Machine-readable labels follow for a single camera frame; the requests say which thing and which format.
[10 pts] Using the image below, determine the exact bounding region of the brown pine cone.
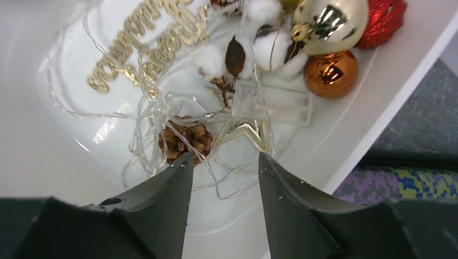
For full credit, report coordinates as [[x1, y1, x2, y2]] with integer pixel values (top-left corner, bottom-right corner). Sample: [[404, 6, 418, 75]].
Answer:
[[158, 120, 213, 166]]

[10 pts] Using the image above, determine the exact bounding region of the clear battery box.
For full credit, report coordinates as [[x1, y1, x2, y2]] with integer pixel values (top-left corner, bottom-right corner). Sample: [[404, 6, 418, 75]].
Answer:
[[232, 80, 312, 126]]

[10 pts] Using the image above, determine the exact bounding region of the white cotton boll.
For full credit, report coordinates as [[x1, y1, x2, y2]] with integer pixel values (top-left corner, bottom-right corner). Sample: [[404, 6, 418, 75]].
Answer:
[[194, 33, 254, 80]]

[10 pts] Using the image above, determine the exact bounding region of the gold star topper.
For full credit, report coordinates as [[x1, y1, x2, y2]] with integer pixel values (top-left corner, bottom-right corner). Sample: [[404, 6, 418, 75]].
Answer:
[[205, 86, 272, 153]]

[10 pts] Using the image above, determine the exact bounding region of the gold merry christmas sign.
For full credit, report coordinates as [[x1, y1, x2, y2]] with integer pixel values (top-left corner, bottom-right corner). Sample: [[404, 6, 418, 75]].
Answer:
[[86, 1, 210, 93]]

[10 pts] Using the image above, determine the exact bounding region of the dark red bauble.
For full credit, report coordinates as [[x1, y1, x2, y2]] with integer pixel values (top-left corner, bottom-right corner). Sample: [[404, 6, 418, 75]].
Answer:
[[355, 0, 407, 50]]

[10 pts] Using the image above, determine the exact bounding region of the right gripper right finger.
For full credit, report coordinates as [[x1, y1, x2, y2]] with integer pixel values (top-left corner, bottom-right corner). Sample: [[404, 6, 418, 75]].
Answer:
[[258, 153, 457, 258]]

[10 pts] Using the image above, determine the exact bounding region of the white plastic tray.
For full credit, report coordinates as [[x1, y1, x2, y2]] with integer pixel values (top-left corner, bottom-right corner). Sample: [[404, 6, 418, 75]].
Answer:
[[1, 1, 457, 258]]

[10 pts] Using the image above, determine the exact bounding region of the clear fairy light string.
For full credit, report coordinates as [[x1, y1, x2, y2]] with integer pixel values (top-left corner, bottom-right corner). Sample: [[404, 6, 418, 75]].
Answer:
[[37, 0, 308, 201]]

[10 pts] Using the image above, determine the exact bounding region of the orange shiny bauble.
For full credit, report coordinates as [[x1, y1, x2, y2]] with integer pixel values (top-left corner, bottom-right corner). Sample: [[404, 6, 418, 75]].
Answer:
[[304, 50, 359, 99]]

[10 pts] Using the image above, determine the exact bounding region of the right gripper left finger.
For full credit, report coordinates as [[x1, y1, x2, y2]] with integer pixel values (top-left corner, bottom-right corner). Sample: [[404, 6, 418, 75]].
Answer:
[[14, 154, 194, 258]]

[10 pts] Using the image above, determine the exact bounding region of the silver gold bauble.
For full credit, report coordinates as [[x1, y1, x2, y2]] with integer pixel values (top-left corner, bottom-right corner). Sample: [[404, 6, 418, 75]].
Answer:
[[291, 0, 369, 56]]

